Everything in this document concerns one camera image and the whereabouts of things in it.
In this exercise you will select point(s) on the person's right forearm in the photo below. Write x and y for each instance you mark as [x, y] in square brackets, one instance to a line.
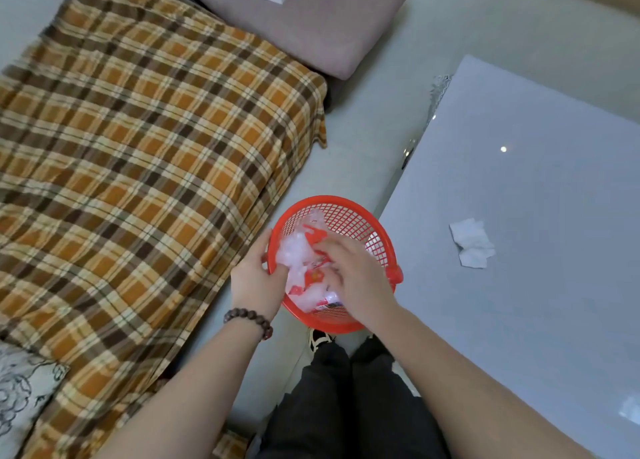
[475, 388]

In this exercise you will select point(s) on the pinkish grey sofa cushion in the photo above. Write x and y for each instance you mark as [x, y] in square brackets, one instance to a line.
[320, 19]

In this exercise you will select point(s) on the red plastic mesh basket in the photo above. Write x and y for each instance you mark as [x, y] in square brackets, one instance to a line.
[350, 224]

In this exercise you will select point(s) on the person's right fingers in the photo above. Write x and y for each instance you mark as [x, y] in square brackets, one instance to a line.
[331, 264]

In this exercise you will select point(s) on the person's shoe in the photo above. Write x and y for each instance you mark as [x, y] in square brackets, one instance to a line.
[318, 338]

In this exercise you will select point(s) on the person's black trousers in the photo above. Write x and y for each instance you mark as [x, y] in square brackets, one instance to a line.
[350, 403]

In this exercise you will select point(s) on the white patterned pillow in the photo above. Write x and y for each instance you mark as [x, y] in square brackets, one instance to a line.
[22, 398]

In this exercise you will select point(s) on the white plastic trash in basket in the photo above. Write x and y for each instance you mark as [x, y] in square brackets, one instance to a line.
[295, 254]

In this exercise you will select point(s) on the crumpled white tissue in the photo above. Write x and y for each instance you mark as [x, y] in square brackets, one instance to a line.
[472, 242]

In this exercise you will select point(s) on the orange brown plaid blanket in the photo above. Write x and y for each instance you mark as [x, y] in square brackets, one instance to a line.
[140, 174]

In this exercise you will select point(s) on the person's right hand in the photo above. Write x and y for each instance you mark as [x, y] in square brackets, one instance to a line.
[357, 279]

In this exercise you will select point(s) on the person's left thumb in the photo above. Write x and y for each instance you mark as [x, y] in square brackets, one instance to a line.
[264, 246]

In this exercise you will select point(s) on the person's left hand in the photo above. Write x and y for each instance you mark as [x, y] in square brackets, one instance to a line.
[256, 284]

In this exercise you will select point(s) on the person's left forearm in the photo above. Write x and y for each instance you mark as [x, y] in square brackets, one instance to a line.
[185, 398]

